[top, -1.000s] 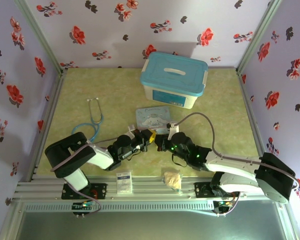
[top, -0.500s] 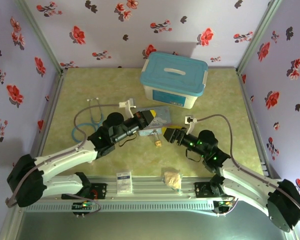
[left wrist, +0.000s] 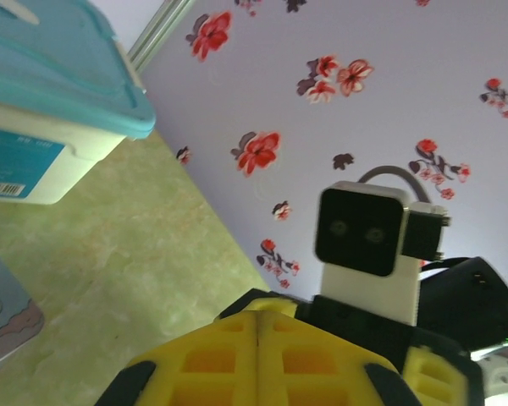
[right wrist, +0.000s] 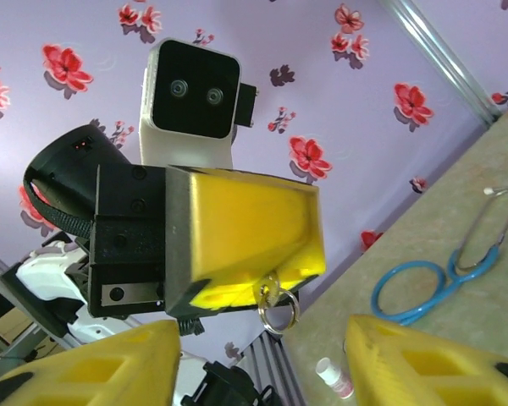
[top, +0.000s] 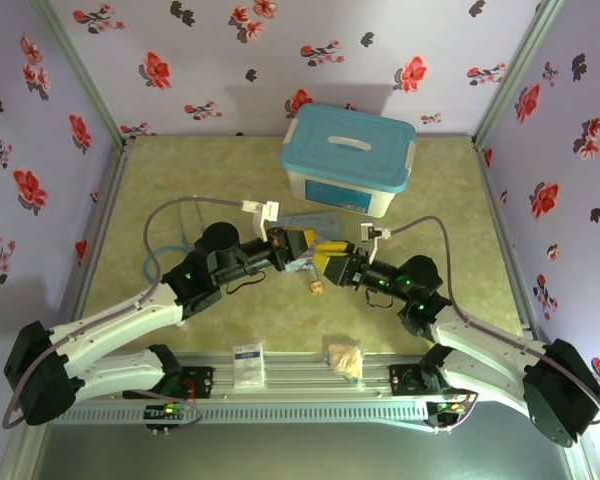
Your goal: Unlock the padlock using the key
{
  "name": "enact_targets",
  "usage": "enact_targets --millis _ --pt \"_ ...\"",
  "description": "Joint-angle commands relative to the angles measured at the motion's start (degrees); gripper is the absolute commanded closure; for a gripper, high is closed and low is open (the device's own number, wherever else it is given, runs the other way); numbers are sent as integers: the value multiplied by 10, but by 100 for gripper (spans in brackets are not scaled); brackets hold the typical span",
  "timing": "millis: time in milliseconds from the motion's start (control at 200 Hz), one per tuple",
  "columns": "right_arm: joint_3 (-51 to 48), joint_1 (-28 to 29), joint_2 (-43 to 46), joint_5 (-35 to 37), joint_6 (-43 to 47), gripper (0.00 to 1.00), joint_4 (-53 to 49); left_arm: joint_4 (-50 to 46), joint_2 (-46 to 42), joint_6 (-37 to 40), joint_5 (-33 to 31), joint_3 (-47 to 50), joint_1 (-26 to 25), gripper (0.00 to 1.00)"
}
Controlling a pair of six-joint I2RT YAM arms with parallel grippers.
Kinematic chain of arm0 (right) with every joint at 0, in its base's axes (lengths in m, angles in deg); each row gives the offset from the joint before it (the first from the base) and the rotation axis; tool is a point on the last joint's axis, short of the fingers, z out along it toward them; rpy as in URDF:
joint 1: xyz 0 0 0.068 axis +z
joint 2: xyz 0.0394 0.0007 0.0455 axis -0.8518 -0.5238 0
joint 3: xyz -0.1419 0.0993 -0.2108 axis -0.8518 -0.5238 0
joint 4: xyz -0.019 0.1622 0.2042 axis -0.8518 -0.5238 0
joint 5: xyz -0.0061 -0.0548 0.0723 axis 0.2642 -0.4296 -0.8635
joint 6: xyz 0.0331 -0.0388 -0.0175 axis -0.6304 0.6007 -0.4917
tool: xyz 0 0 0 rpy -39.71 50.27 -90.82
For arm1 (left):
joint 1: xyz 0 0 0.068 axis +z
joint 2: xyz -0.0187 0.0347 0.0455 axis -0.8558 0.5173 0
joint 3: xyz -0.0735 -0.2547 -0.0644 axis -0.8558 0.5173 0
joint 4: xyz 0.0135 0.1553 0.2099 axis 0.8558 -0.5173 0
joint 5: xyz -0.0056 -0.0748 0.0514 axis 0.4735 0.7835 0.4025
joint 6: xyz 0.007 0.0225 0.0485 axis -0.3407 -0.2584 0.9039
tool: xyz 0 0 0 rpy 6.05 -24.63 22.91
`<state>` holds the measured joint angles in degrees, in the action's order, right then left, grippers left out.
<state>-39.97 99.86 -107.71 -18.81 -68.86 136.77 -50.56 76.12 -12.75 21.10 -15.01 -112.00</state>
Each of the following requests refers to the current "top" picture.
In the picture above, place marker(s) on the small brass padlock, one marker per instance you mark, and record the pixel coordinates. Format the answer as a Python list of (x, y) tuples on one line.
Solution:
[(316, 286)]

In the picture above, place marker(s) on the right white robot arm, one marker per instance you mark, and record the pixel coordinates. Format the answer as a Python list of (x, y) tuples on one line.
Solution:
[(480, 340)]

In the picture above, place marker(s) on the blue cartoon tin box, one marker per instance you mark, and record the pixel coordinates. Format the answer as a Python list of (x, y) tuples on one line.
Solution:
[(325, 225)]

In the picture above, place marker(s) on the blue stethoscope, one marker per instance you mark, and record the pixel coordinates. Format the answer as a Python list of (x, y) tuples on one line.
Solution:
[(155, 270)]

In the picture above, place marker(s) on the white box with blue lid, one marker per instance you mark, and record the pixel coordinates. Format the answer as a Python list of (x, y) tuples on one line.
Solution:
[(347, 155)]

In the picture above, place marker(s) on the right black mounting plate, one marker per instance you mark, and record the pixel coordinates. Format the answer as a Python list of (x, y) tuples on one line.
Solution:
[(405, 380)]

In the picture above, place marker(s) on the black mounting plate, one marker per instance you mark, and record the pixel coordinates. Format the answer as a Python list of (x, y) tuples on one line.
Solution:
[(202, 382), (405, 380)]

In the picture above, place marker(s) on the clear bag with beige contents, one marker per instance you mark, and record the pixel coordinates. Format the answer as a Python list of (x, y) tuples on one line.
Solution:
[(345, 360)]

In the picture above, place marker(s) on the small white packet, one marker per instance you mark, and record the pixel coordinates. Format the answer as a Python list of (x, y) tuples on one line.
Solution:
[(248, 365)]

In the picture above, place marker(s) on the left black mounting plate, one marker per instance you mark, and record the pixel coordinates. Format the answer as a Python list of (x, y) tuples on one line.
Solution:
[(202, 382)]

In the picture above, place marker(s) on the left green circuit board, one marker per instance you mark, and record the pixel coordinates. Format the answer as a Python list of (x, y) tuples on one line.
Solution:
[(166, 411)]

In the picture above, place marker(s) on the aluminium table side rail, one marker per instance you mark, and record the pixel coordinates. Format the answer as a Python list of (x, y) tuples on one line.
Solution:
[(100, 225), (505, 240)]

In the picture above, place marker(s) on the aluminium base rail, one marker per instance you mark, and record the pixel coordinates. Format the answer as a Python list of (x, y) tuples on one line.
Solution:
[(300, 380)]

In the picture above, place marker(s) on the aluminium frame post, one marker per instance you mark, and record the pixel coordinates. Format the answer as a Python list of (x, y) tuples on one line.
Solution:
[(85, 75), (517, 70)]

